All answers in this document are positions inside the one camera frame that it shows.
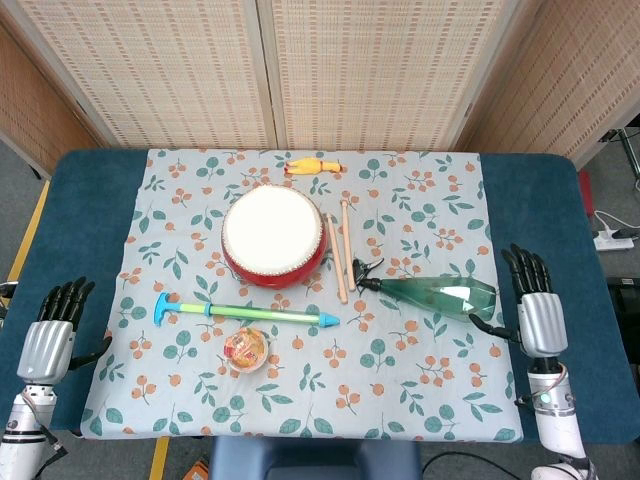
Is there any blue chair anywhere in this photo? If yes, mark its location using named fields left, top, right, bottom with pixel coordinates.
left=208, top=436, right=422, bottom=480

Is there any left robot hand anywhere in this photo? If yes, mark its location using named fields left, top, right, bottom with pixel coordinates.
left=16, top=276, right=113, bottom=386

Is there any floral patterned tablecloth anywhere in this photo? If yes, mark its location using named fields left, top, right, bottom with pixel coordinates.
left=79, top=147, right=524, bottom=443

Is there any yellow rubber chicken toy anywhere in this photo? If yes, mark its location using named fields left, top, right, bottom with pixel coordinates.
left=283, top=156, right=345, bottom=177

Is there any white power strip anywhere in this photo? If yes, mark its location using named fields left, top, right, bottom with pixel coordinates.
left=593, top=227, right=635, bottom=252

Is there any black metal stand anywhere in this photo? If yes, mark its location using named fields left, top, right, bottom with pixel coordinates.
left=599, top=127, right=640, bottom=191

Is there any bamboo folding screen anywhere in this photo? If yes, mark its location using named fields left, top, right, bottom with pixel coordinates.
left=0, top=0, right=640, bottom=176

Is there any black cable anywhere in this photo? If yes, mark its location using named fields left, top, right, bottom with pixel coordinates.
left=420, top=451, right=539, bottom=480

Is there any green spray bottle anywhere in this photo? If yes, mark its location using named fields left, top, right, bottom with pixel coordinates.
left=351, top=257, right=498, bottom=324

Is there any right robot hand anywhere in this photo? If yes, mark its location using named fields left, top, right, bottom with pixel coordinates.
left=468, top=243, right=569, bottom=359

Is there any wooden drumstick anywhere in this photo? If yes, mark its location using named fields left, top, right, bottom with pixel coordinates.
left=323, top=212, right=349, bottom=305
left=340, top=199, right=357, bottom=293

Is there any clear cup of candies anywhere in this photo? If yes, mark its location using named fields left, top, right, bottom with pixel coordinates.
left=222, top=328, right=269, bottom=374

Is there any green blue water pump toy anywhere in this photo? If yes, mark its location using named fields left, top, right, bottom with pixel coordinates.
left=153, top=292, right=341, bottom=330

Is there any red drum white skin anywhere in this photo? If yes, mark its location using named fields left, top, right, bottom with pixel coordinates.
left=220, top=183, right=330, bottom=289

